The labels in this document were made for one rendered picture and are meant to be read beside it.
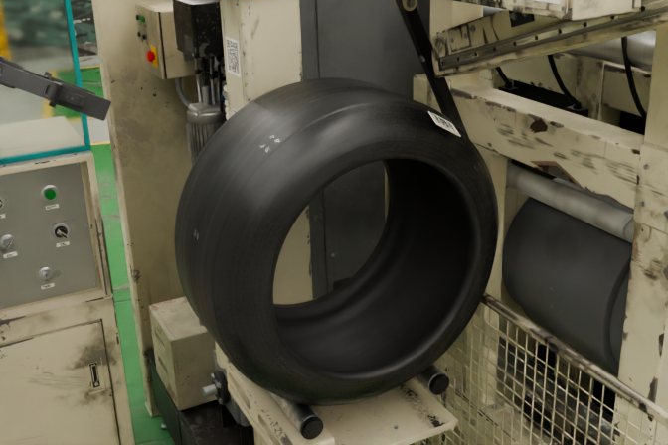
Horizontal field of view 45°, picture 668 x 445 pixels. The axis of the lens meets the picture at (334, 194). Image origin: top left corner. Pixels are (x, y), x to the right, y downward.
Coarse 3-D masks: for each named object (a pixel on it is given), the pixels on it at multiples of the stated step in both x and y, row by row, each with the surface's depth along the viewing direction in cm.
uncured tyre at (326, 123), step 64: (256, 128) 138; (320, 128) 132; (384, 128) 134; (192, 192) 143; (256, 192) 129; (448, 192) 169; (192, 256) 140; (256, 256) 130; (384, 256) 178; (448, 256) 170; (256, 320) 134; (320, 320) 175; (384, 320) 175; (448, 320) 154; (320, 384) 144; (384, 384) 151
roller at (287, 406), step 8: (280, 400) 155; (288, 400) 153; (288, 408) 152; (296, 408) 150; (304, 408) 150; (288, 416) 152; (296, 416) 149; (304, 416) 148; (312, 416) 148; (296, 424) 148; (304, 424) 147; (312, 424) 147; (320, 424) 148; (304, 432) 147; (312, 432) 148; (320, 432) 148
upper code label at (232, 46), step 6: (228, 42) 165; (234, 42) 162; (228, 48) 166; (234, 48) 163; (228, 54) 167; (234, 54) 164; (228, 60) 167; (234, 60) 164; (228, 66) 168; (234, 66) 165; (234, 72) 166; (240, 72) 162
